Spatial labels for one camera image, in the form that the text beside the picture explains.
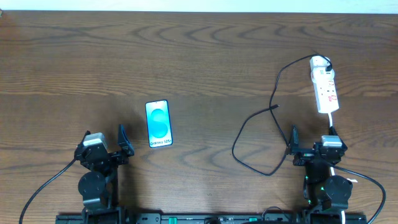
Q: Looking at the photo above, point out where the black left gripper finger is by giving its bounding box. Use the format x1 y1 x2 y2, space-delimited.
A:
118 124 134 156
81 130 91 146

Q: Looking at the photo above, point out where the blue Galaxy smartphone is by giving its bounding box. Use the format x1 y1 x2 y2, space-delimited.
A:
145 100 173 148

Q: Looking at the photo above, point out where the black USB charging cable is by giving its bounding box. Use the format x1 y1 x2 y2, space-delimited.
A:
231 54 333 177

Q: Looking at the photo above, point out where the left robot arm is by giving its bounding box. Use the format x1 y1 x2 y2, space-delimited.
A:
74 124 134 224

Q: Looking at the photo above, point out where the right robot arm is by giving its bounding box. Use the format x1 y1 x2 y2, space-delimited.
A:
287 126 353 223

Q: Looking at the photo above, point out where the white charger plug adapter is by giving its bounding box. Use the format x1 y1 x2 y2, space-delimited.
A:
310 55 331 70

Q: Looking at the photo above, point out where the small white paper scrap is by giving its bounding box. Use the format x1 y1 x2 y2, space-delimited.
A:
347 178 358 183

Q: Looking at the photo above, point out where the white power strip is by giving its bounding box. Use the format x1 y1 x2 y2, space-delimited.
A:
311 67 339 114

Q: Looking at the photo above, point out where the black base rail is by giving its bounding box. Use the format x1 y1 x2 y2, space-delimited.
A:
55 212 367 224

